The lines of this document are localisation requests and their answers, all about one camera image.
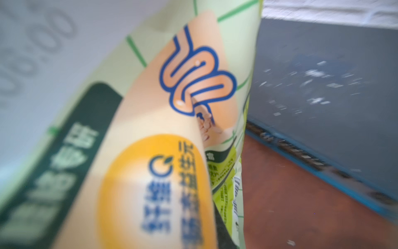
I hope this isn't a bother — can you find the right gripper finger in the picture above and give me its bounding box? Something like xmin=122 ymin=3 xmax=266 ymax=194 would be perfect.
xmin=214 ymin=208 xmax=238 ymax=249

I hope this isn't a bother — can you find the green oats bag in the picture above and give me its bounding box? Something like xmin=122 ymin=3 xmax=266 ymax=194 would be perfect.
xmin=1 ymin=1 xmax=263 ymax=249

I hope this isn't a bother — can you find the grey network switch box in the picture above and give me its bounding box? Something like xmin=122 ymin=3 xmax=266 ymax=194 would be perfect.
xmin=247 ymin=19 xmax=398 ymax=222

